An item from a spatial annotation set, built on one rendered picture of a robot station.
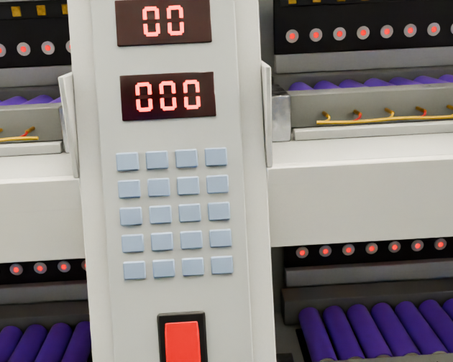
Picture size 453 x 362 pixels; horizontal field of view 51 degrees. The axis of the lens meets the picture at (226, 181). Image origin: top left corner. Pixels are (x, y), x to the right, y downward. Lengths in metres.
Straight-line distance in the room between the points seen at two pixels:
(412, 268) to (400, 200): 0.20
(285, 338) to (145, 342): 0.19
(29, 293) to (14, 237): 0.19
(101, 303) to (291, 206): 0.11
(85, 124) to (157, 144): 0.04
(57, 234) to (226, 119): 0.11
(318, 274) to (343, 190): 0.19
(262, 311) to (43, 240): 0.12
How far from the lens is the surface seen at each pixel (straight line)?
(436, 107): 0.34
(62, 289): 0.45
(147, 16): 0.25
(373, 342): 0.39
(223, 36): 0.24
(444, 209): 0.28
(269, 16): 0.46
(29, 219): 0.27
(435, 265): 0.47
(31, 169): 0.28
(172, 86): 0.24
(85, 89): 0.25
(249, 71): 0.24
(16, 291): 0.46
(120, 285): 0.25
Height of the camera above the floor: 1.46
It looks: 3 degrees down
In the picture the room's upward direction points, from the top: 3 degrees counter-clockwise
